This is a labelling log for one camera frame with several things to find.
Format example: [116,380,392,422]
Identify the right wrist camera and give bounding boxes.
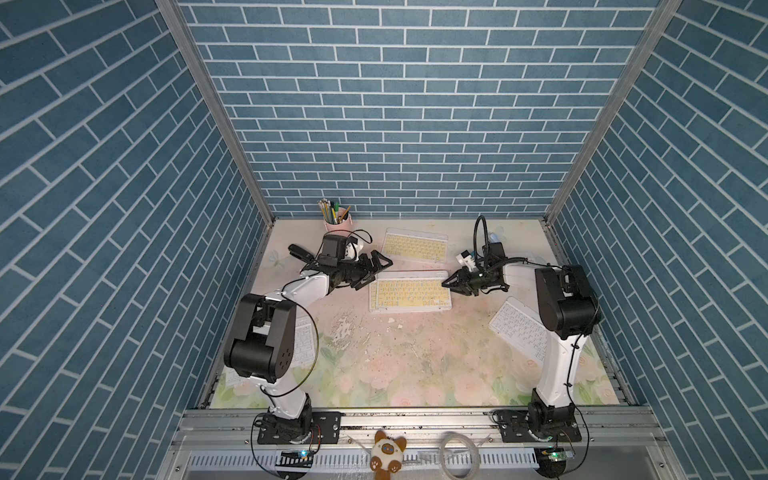
[456,242,506,272]

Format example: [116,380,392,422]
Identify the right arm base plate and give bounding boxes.
[489,407,582,443]

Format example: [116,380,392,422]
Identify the pink pencil cup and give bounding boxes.
[324,216,354,233]

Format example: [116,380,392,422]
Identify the yellow keyboard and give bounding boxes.
[382,228,449,264]
[369,270,452,314]

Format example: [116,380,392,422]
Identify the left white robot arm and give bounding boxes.
[223,244,393,421]

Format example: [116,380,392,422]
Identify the white keyboard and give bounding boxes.
[224,317,316,384]
[489,296,549,365]

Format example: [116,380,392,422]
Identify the pink keyboard right back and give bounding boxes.
[502,261,537,287]

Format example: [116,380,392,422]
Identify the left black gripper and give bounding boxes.
[335,250,391,289]

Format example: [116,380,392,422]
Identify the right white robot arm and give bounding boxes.
[526,263,601,441]

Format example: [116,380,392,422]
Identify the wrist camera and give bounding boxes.
[456,242,506,272]
[317,232,363,267]

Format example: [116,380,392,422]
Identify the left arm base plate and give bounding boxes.
[254,411,342,445]

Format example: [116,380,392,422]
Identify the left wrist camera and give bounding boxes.
[317,232,363,267]

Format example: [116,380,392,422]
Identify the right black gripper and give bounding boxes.
[442,268,494,297]

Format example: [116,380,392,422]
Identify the plush toy cat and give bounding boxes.
[369,430,407,480]

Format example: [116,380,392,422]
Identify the aluminium front rail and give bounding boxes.
[158,406,684,479]

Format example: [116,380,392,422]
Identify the pencils in cup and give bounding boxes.
[318,198,351,223]

